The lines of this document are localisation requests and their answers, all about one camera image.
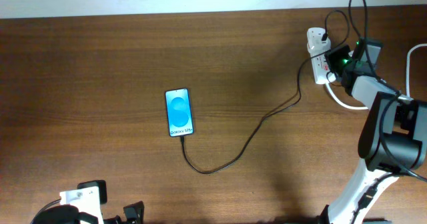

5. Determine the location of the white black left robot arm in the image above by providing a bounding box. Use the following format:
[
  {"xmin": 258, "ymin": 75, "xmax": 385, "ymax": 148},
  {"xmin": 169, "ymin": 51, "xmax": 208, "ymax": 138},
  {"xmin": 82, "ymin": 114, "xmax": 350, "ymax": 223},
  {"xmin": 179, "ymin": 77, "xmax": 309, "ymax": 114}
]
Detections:
[{"xmin": 31, "ymin": 201, "xmax": 145, "ymax": 224}]

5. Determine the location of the white power strip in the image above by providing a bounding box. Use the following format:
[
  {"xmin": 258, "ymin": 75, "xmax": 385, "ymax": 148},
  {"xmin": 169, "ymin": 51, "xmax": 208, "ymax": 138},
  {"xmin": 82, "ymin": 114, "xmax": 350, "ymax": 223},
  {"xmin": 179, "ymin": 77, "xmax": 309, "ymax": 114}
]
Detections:
[{"xmin": 309, "ymin": 49, "xmax": 336, "ymax": 85}]

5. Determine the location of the white charger adapter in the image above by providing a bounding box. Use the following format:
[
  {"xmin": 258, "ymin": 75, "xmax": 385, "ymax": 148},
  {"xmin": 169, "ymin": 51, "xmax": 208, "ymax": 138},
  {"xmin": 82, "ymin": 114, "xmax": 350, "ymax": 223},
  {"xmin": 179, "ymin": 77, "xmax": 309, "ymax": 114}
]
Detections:
[{"xmin": 306, "ymin": 27, "xmax": 331, "ymax": 56}]

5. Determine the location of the white power strip cord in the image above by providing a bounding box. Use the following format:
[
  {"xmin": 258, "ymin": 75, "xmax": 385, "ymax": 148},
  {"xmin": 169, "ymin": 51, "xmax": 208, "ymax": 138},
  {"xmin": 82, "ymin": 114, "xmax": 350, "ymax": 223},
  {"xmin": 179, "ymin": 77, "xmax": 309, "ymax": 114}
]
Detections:
[{"xmin": 324, "ymin": 43, "xmax": 427, "ymax": 111}]

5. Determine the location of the blue Galaxy smartphone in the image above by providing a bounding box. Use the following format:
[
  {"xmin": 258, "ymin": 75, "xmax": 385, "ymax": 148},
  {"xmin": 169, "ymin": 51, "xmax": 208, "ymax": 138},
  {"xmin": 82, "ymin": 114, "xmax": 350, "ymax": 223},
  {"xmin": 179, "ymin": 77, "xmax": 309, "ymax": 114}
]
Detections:
[{"xmin": 165, "ymin": 88, "xmax": 194, "ymax": 137}]

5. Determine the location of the black charging cable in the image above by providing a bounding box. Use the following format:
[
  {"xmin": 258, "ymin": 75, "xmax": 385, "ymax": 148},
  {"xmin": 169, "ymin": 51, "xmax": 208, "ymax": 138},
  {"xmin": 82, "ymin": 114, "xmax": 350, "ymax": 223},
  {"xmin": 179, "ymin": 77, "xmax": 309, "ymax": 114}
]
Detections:
[{"xmin": 179, "ymin": 9, "xmax": 350, "ymax": 175}]

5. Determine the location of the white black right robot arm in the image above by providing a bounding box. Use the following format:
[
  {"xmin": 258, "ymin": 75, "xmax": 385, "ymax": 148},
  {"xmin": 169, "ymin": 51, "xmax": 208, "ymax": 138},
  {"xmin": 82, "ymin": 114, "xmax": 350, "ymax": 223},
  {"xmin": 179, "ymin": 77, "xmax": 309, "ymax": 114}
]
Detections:
[{"xmin": 315, "ymin": 39, "xmax": 426, "ymax": 223}]

